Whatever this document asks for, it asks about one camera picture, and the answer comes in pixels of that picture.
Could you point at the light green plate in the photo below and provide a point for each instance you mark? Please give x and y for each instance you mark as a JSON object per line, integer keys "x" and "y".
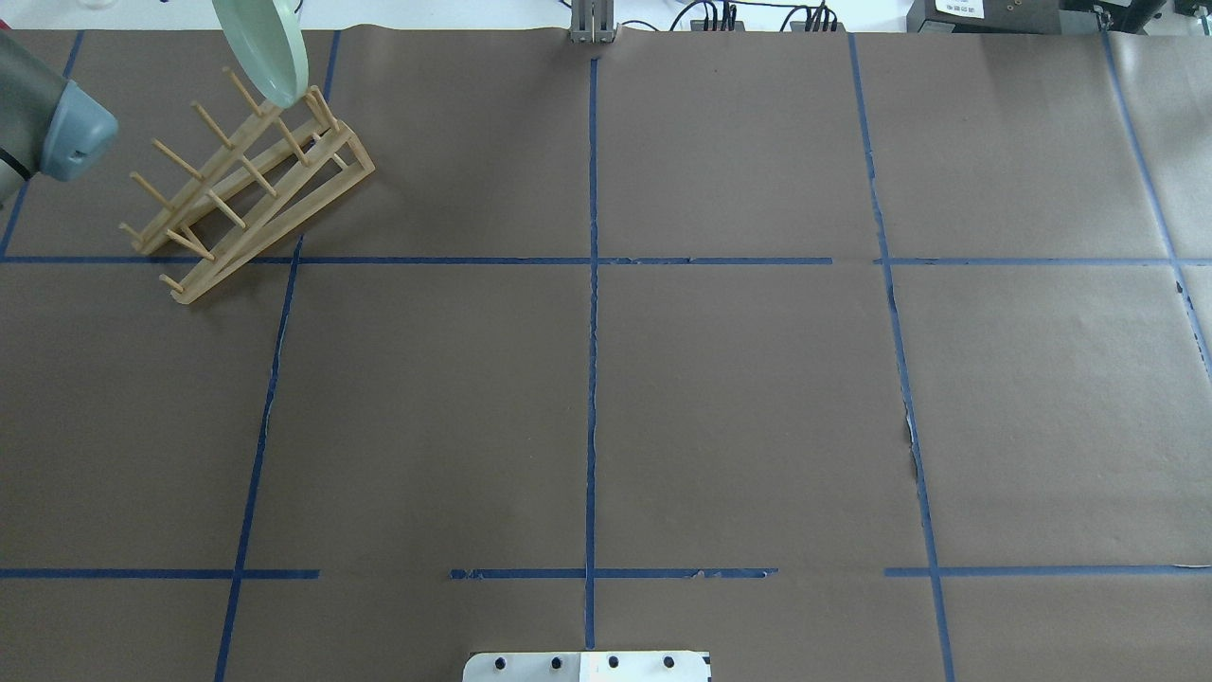
{"x": 268, "y": 42}

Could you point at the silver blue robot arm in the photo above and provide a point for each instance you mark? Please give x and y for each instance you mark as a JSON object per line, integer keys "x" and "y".
{"x": 49, "y": 125}

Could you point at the white mounting plate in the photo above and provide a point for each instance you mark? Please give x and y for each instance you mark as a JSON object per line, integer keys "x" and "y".
{"x": 677, "y": 665}

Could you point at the brown paper table cover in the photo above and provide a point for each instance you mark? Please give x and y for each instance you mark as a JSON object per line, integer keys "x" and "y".
{"x": 857, "y": 358}

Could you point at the wooden dish rack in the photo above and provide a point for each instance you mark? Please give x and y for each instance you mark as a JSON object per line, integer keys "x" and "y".
{"x": 265, "y": 179}

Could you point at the black box with label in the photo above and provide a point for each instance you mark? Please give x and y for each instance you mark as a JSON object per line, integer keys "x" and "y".
{"x": 973, "y": 17}

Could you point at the grey metal bracket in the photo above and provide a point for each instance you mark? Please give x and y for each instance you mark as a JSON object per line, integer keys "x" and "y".
{"x": 592, "y": 21}

